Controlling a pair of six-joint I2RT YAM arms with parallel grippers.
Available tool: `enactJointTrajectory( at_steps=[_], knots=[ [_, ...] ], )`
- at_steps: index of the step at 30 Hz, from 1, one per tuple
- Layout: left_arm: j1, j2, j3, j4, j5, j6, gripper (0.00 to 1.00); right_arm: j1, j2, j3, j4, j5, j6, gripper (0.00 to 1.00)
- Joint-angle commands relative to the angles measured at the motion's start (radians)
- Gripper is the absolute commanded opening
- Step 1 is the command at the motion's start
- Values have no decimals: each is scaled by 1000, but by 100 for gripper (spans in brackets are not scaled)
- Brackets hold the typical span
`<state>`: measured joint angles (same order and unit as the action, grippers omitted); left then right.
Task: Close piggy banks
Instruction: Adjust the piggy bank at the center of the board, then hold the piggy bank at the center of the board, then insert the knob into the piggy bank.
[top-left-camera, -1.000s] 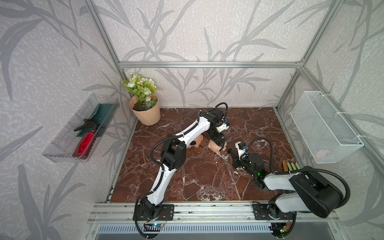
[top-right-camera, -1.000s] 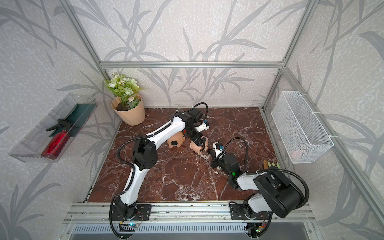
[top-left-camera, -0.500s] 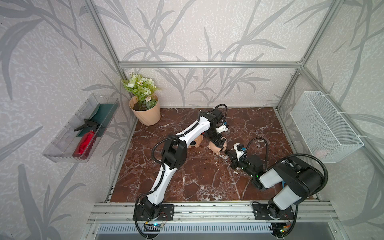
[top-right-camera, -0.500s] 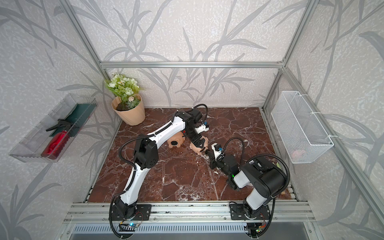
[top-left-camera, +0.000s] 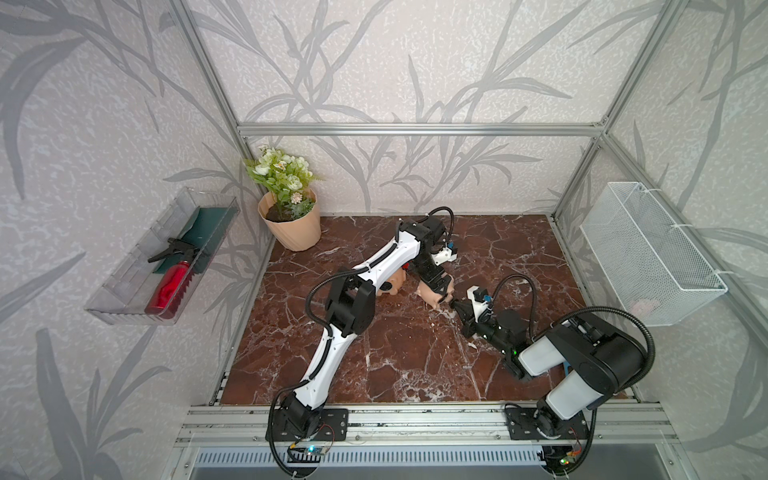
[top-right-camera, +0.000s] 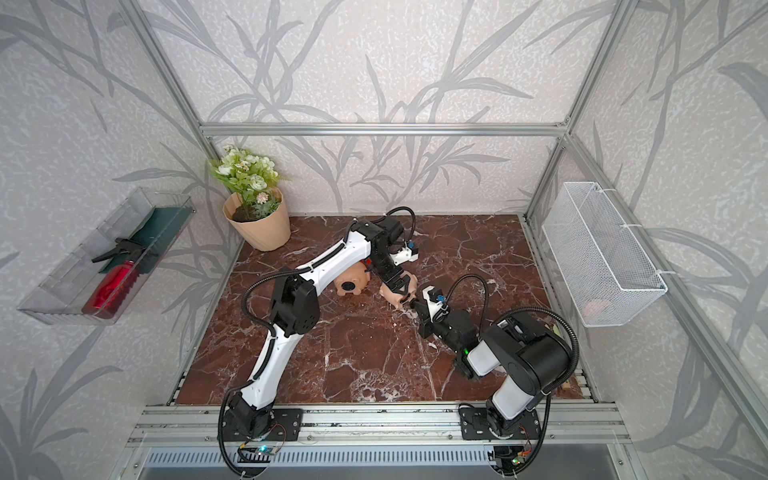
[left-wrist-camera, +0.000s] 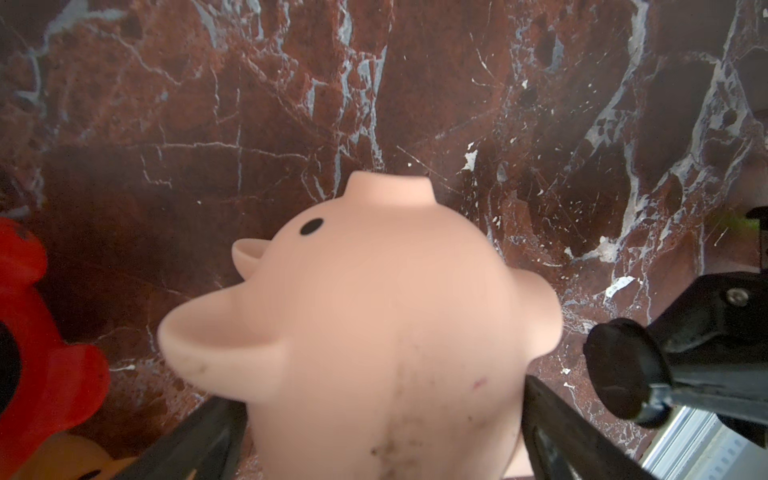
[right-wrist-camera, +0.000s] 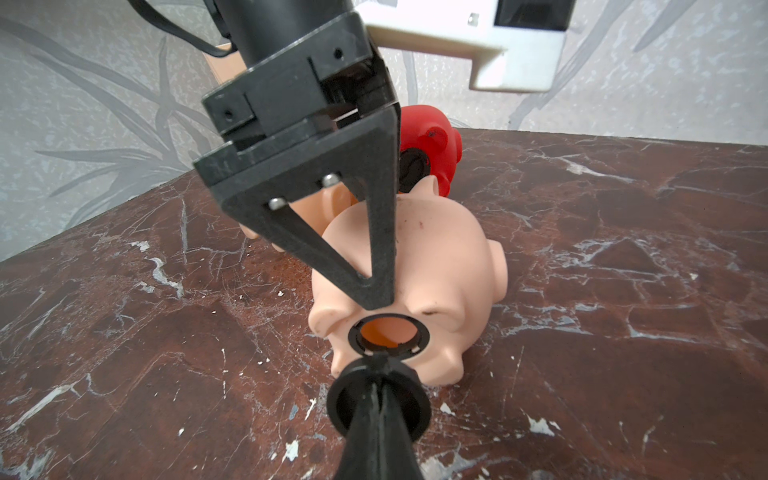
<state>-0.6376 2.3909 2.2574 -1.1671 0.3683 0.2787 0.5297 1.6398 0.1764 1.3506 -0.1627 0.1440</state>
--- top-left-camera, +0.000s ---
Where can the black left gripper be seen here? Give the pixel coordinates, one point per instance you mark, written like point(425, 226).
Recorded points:
point(432, 280)

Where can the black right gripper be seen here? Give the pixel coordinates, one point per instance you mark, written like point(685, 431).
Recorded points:
point(469, 323)

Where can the pale pink piggy bank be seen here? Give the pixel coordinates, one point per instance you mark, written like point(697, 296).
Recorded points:
point(434, 298)

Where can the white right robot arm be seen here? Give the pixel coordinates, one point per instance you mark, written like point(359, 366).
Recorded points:
point(608, 350)

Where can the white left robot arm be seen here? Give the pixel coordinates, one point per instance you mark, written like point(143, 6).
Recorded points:
point(344, 305)

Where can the terracotta pot with flowers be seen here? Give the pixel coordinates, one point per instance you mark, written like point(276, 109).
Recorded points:
point(289, 206)

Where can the green cloth in tray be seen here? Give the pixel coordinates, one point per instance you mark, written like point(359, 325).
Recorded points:
point(205, 229)

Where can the red spray bottle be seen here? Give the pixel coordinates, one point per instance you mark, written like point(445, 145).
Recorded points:
point(168, 295)

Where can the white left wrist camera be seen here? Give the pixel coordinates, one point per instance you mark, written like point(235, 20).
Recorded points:
point(447, 254)

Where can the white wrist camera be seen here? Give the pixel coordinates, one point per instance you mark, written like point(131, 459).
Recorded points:
point(447, 254)
point(481, 303)

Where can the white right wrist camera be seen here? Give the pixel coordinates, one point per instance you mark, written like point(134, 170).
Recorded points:
point(481, 303)

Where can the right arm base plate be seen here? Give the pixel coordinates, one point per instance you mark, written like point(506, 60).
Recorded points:
point(529, 423)

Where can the aluminium frame profile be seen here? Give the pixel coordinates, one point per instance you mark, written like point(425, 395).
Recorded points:
point(600, 132)

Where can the white wire mesh basket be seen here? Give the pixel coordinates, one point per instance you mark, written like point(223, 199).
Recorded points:
point(655, 270)

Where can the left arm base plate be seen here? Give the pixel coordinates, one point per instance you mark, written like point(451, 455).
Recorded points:
point(326, 424)

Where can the clear plastic wall tray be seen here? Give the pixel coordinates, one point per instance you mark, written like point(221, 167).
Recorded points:
point(156, 279)

